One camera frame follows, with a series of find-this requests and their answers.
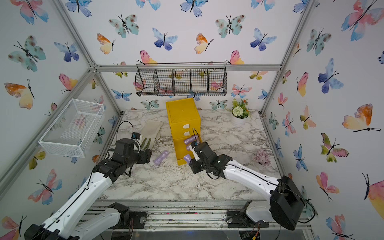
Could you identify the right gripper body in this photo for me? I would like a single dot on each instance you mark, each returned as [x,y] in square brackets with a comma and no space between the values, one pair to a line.
[197,166]

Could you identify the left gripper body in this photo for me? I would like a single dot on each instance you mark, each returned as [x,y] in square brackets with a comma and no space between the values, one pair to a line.
[142,157]

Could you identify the yellow drawer cabinet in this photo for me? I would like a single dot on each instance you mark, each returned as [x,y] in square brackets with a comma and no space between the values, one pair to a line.
[184,121]

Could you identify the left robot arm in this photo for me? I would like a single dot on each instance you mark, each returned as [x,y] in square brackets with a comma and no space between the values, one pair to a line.
[64,223]

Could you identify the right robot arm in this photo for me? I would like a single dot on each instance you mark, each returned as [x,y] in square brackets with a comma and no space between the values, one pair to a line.
[283,202]

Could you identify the white green work glove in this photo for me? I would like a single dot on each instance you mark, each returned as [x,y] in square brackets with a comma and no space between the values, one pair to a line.
[149,133]

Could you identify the pink coral ornament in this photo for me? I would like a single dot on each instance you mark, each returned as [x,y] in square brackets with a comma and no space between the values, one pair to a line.
[262,158]

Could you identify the potted artificial plant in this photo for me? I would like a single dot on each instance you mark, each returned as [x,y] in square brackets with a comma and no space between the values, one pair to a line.
[240,112]

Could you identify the white mesh wall basket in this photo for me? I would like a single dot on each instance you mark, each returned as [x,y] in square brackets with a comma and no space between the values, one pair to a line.
[73,129]

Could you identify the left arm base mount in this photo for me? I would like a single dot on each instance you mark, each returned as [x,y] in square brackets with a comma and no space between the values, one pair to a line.
[129,219]

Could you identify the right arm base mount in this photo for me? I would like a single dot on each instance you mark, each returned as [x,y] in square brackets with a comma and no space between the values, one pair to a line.
[239,219]

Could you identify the black wire wall basket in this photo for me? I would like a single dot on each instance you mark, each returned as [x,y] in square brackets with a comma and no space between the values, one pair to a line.
[181,79]

